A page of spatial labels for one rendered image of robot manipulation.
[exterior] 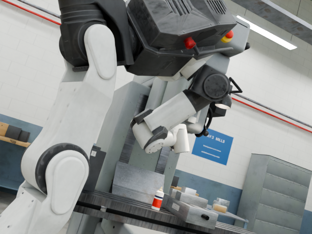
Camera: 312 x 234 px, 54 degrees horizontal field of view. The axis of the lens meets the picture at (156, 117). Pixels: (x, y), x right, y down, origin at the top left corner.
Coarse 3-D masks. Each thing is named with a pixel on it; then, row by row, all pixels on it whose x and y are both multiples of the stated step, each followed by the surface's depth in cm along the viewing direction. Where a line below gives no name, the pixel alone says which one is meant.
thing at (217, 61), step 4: (212, 56) 150; (216, 56) 150; (220, 56) 151; (224, 56) 152; (208, 60) 149; (212, 60) 149; (216, 60) 150; (220, 60) 151; (224, 60) 152; (228, 60) 153; (208, 64) 149; (212, 64) 149; (216, 64) 150; (220, 64) 151; (224, 64) 152; (228, 64) 153; (216, 68) 150; (220, 68) 151; (224, 68) 152; (224, 72) 152
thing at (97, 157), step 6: (96, 150) 137; (90, 156) 135; (96, 156) 137; (102, 156) 138; (90, 162) 135; (96, 162) 137; (102, 162) 138; (90, 168) 135; (96, 168) 137; (90, 174) 135; (96, 174) 137; (90, 180) 135; (96, 180) 137; (84, 186) 134; (90, 186) 135
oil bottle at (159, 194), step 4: (160, 188) 144; (156, 192) 143; (160, 192) 143; (156, 196) 142; (160, 196) 142; (156, 200) 142; (160, 200) 142; (152, 204) 143; (156, 204) 142; (160, 204) 142; (152, 208) 142; (156, 208) 141
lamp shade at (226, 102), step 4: (228, 96) 136; (220, 100) 135; (224, 100) 135; (228, 100) 135; (216, 104) 140; (220, 104) 141; (224, 104) 134; (228, 104) 135; (224, 108) 141; (228, 108) 139
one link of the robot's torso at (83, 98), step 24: (96, 24) 79; (96, 48) 78; (72, 72) 91; (96, 72) 80; (72, 96) 79; (96, 96) 81; (48, 120) 84; (72, 120) 79; (96, 120) 84; (48, 144) 76; (72, 144) 78; (24, 168) 79
